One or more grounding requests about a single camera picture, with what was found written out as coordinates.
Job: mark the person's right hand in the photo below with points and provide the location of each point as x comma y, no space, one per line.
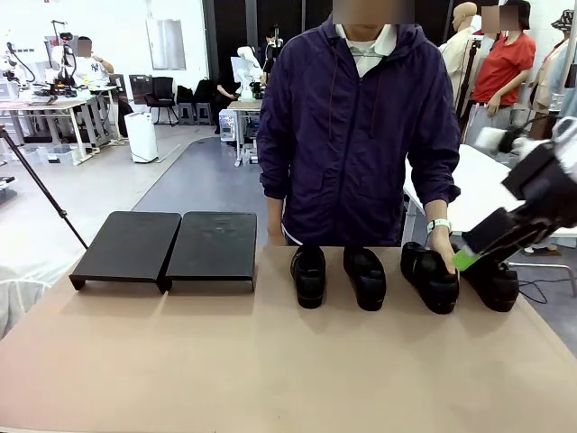
277,239

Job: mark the seated person in black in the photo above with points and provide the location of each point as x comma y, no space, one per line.
223,92

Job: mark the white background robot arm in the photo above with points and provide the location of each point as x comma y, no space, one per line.
247,63

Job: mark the black metal shoe stand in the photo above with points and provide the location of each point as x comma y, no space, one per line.
130,243
212,248

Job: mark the white lab robot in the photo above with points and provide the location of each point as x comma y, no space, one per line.
13,63

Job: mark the clear plastic bin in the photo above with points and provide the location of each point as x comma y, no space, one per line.
58,155

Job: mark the white wall panel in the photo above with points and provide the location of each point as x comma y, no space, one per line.
166,45

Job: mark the black office chair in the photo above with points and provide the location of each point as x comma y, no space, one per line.
161,92

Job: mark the seated man in white shirt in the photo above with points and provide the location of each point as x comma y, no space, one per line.
92,70

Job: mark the grey plastic stool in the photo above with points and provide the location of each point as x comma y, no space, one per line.
186,113
203,113

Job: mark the black tripod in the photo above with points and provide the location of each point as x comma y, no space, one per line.
63,213

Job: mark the person in purple jacket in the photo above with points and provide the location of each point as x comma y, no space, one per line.
351,158

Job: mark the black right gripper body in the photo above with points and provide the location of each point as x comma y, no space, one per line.
541,176

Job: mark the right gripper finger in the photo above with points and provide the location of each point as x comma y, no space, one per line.
491,230
465,260

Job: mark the white air purifier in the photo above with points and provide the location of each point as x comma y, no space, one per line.
142,140

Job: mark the black lace-up leather shoe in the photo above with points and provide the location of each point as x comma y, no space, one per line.
308,275

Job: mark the black backpack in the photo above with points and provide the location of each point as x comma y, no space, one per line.
185,94
203,90

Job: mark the white storage box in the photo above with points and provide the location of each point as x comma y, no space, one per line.
227,124

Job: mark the long wooden lab table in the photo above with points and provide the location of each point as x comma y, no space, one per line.
45,105

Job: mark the black monitor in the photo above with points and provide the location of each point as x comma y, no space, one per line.
140,88

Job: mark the mannequin in beige coat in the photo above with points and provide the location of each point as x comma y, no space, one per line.
457,58

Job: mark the white cloth cover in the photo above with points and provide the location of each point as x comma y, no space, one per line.
22,293

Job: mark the small wooden lab table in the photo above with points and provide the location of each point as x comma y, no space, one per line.
245,105

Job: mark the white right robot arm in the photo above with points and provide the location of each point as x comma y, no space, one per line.
565,131

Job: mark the person's right forearm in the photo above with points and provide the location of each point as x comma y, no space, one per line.
276,215

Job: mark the person's left forearm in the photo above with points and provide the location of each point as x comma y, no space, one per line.
436,211

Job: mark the white wrist watch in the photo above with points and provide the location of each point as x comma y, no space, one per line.
439,224

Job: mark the person's left hand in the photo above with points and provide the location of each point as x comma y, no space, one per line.
444,250

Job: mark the black robot rig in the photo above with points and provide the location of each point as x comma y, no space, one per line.
65,58

